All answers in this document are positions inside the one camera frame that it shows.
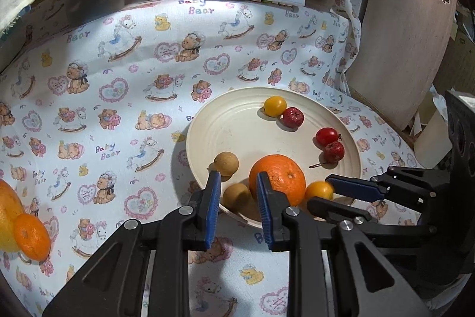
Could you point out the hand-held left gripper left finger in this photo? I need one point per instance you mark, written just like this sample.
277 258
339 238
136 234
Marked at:
211 213

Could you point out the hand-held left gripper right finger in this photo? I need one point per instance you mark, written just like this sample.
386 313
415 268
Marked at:
265 213

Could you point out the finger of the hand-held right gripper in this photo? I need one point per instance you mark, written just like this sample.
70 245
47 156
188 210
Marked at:
330 207
356 186

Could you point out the yellow cherry tomato bottom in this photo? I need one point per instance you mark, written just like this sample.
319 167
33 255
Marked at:
319 190

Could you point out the yellow cherry tomato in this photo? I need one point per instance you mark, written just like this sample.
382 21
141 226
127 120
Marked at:
319 190
275 106

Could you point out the brown longan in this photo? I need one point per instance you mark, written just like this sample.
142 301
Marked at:
237 196
226 163

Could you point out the large orange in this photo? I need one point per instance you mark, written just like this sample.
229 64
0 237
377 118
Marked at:
282 176

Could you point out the red cherry tomato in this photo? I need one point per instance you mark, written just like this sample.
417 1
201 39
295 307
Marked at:
326 136

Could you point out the cream round plate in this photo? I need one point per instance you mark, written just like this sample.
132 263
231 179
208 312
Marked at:
241 124

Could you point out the red hawthorn fruit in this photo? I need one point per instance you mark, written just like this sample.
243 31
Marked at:
293 117

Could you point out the yellow cherry tomato top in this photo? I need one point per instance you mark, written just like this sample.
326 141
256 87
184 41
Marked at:
275 106

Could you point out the red crabapple with stem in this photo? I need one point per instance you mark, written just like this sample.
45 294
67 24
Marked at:
334 151

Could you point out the wooden chair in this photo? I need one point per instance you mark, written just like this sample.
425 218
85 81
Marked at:
408 42

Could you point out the bear-printed tablecloth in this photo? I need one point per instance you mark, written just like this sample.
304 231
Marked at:
148 60

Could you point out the small mandarin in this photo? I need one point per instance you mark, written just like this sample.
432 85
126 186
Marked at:
31 237

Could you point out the yellow apple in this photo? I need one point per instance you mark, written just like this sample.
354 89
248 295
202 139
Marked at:
5 216

